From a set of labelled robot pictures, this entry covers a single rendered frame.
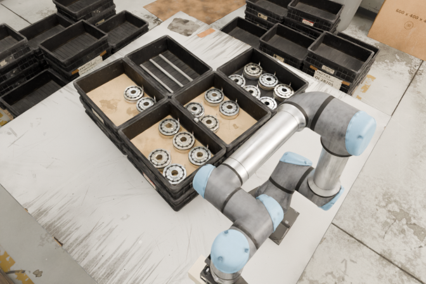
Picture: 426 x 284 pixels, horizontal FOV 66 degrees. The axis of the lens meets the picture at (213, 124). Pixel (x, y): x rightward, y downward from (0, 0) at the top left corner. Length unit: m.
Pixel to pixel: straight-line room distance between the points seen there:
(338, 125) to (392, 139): 2.08
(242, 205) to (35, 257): 1.82
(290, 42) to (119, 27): 1.46
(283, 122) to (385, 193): 1.85
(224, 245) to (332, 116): 0.46
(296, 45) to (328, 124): 1.99
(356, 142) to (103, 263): 1.07
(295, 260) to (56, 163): 1.19
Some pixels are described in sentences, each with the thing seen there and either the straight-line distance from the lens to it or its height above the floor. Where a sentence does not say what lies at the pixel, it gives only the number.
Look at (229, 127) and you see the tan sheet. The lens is 1.61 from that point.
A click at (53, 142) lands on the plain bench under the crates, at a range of 1.86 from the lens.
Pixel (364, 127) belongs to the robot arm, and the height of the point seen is 1.44.
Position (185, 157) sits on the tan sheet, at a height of 0.83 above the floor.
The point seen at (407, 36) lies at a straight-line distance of 3.88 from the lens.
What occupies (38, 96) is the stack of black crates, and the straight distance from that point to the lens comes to 2.77.
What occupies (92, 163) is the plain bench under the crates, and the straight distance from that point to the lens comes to 1.72.
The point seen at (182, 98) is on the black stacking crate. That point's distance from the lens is 1.65.
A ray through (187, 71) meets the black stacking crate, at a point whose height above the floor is 0.83.
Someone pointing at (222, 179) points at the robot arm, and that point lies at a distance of 0.78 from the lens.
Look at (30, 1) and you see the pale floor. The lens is 4.41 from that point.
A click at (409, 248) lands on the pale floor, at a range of 2.58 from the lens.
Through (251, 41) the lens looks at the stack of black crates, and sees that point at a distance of 3.03.
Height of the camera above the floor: 2.10
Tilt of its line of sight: 52 degrees down
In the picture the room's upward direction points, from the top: 3 degrees clockwise
